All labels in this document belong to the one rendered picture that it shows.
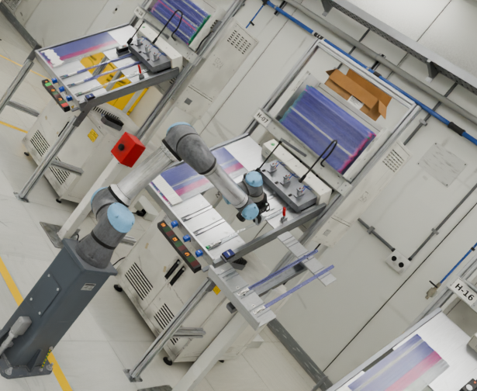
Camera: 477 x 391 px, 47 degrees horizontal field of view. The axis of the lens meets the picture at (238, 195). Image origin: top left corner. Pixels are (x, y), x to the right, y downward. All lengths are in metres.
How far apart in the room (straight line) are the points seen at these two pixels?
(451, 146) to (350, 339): 1.63
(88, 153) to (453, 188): 2.59
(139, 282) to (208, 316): 0.53
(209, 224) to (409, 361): 1.11
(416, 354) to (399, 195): 2.05
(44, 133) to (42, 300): 2.10
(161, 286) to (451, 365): 1.56
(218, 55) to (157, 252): 1.47
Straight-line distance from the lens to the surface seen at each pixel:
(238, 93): 5.31
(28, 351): 2.42
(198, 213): 2.79
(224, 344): 2.65
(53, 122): 4.19
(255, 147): 3.19
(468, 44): 4.66
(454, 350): 2.60
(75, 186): 3.90
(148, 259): 3.25
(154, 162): 2.25
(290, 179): 2.94
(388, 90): 3.02
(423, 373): 2.48
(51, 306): 2.29
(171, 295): 3.11
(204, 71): 3.90
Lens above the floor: 1.50
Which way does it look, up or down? 11 degrees down
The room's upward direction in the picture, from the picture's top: 39 degrees clockwise
